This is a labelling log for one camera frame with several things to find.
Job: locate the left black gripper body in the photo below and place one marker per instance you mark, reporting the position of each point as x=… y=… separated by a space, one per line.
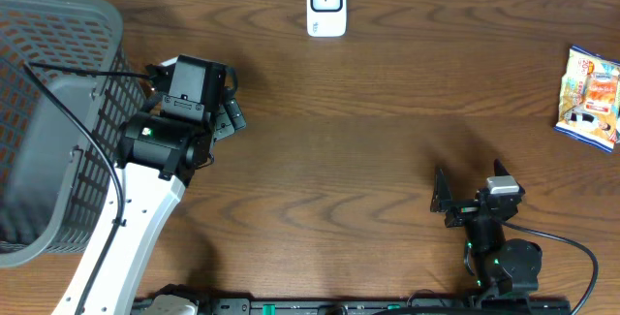
x=222 y=127

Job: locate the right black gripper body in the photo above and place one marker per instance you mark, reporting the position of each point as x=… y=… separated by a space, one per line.
x=463 y=210

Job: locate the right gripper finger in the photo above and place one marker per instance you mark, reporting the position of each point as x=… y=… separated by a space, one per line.
x=441 y=199
x=499 y=168

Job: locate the orange small box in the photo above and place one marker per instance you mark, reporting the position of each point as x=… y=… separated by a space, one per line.
x=600 y=94

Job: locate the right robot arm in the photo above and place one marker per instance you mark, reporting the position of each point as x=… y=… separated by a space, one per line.
x=504 y=267

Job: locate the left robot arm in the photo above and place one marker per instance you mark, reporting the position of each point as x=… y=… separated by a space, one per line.
x=160 y=149

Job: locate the white barcode scanner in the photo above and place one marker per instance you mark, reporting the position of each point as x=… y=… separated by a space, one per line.
x=326 y=18

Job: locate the grey plastic mesh basket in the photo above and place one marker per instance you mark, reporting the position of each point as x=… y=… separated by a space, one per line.
x=66 y=88

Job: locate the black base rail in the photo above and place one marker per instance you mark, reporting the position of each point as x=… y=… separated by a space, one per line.
x=179 y=299

